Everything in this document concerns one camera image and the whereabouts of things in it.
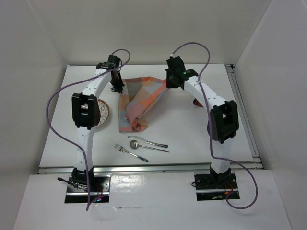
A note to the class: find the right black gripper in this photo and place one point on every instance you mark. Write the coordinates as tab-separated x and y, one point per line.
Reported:
169	84

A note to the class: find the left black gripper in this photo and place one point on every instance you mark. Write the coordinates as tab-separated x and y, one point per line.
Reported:
117	87

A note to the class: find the orange checked cloth placemat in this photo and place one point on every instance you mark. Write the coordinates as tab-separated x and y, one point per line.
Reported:
138	96

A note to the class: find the red mug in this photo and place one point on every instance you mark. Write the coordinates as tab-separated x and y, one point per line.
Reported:
197	103

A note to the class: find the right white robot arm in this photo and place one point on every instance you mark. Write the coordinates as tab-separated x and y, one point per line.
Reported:
222	115

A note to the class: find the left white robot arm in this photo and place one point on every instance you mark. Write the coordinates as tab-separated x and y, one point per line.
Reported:
86	115

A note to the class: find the floral patterned ceramic plate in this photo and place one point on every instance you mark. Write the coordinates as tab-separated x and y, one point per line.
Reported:
104	112

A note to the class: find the silver table knife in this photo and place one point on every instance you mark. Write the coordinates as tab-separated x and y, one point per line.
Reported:
137	138

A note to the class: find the silver spoon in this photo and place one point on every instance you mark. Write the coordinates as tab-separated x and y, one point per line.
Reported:
135	145

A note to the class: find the silver fork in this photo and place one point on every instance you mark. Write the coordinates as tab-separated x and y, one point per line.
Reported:
122	149

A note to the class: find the aluminium frame rail right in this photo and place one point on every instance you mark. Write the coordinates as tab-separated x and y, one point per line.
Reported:
242	112

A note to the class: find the aluminium frame rail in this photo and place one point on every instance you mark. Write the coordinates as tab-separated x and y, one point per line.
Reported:
242	112
133	169

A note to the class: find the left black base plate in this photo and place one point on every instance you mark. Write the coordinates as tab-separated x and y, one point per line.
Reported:
100	185

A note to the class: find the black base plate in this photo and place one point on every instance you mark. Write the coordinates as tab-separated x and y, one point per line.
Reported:
100	185
206	182

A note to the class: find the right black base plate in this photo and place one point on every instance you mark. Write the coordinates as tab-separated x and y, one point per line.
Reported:
206	182

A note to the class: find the aluminium frame rail front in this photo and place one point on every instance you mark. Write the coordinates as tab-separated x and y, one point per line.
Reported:
133	169

